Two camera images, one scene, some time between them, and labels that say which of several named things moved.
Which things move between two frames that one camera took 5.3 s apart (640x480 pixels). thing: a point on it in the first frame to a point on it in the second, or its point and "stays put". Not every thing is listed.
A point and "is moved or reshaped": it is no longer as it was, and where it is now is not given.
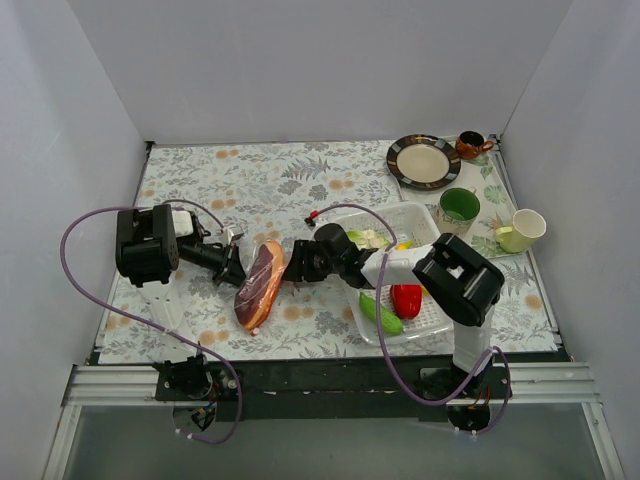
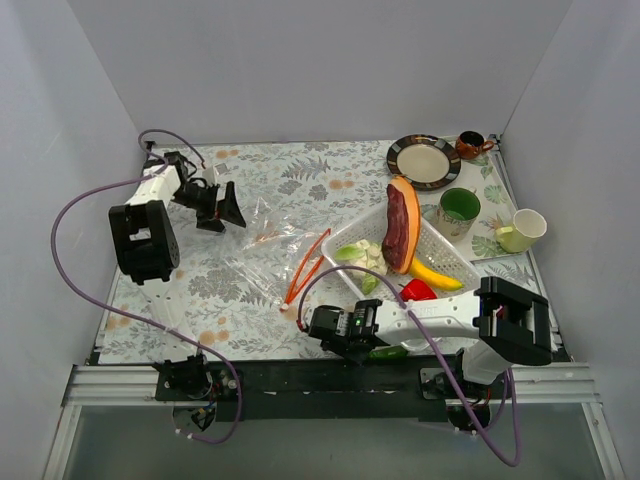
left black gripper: (230, 263) to (217, 204)
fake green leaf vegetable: (390, 323) is moved or reshaped
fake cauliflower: (367, 238) is moved or reshaped
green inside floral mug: (456, 211) stays put
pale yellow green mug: (528, 225) stays put
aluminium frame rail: (136, 385) stays put
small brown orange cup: (470, 145) stays put
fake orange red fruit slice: (255, 295) to (403, 225)
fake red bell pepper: (407, 299) stays put
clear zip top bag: (269, 259) to (271, 251)
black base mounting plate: (332, 389) stays put
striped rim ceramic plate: (423, 162) stays put
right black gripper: (302, 260) to (314, 327)
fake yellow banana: (404, 246) is moved or reshaped
